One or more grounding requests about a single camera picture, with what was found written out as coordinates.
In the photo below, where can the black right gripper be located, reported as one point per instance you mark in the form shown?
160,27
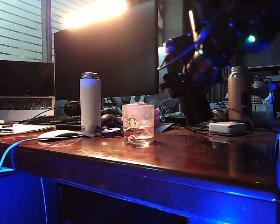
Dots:
200,70

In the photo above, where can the black thermos bottle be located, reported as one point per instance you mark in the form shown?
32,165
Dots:
196,107

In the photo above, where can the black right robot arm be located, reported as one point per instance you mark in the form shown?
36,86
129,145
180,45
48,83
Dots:
242,21

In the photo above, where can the glass cup with Starbucks logo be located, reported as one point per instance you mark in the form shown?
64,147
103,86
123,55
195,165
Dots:
138,127

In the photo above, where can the small brown cup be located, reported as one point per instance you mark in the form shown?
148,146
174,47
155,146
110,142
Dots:
220,115

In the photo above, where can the beige thermos bottle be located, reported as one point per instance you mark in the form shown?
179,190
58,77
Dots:
236,95

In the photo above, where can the white thermos bottle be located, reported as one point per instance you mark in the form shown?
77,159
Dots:
90,105

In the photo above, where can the silver computer back panel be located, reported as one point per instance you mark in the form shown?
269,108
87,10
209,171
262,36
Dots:
163,63

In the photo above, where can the blue flat booklet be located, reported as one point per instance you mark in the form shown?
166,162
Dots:
163,128

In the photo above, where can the thin black stylus pen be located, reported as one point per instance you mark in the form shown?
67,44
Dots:
191,129

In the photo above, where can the large black computer monitor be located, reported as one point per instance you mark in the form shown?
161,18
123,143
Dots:
107,63

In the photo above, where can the white power adapter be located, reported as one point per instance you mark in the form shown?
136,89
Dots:
227,127

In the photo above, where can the black computer mouse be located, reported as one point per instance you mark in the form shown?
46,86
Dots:
108,119

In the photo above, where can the black desk gadget clutter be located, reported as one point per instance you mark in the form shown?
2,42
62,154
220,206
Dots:
263,87

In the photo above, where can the clear plastic container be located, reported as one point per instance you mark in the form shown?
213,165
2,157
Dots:
262,115

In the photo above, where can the black round headphones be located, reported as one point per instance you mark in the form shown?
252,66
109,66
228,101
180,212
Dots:
72,108

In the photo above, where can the black keyboard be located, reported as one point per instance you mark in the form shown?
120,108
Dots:
54,121

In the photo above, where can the white computer mouse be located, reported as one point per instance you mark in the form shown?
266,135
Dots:
58,135

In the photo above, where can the silver laptop with black screen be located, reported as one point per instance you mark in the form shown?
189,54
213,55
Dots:
24,93

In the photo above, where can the white paper notebook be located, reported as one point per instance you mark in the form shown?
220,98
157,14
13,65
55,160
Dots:
25,129

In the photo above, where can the striped window blind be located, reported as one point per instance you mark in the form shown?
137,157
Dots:
16,30

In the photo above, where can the black pen on notebook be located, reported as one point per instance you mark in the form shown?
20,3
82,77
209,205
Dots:
1,130

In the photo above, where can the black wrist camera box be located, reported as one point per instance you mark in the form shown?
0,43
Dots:
178,46

